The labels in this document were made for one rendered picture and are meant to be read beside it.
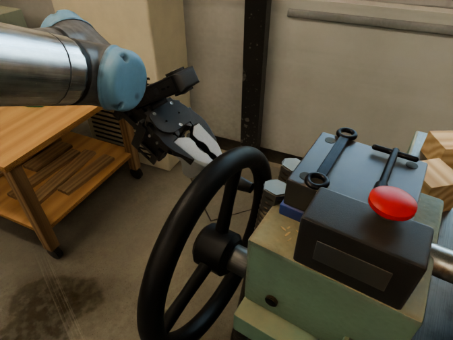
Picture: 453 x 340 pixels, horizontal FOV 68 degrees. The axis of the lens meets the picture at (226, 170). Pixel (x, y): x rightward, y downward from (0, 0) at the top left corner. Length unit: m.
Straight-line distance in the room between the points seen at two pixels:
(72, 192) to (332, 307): 1.41
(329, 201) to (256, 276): 0.10
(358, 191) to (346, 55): 1.31
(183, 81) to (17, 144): 0.95
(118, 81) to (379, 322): 0.34
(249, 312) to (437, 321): 0.16
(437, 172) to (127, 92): 0.36
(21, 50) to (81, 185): 1.30
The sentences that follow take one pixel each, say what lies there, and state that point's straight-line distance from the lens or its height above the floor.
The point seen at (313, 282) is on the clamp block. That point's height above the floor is 0.95.
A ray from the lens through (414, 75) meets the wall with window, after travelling 1.59.
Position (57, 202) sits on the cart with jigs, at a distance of 1.59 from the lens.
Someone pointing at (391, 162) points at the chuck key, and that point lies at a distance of 0.31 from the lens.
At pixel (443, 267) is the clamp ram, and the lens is 0.32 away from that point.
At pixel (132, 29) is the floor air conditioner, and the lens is 1.58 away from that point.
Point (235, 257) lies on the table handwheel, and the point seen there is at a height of 0.83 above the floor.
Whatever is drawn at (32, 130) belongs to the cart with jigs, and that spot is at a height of 0.53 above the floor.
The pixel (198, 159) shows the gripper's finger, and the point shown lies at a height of 0.88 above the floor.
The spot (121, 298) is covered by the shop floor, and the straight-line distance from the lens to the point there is 1.42.
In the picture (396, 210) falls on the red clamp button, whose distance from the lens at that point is 0.24.
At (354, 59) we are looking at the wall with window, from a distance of 1.57.
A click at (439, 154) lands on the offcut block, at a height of 0.92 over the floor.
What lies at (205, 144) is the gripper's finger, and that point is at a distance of 0.52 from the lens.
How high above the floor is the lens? 1.18
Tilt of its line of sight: 39 degrees down
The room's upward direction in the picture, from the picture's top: straight up
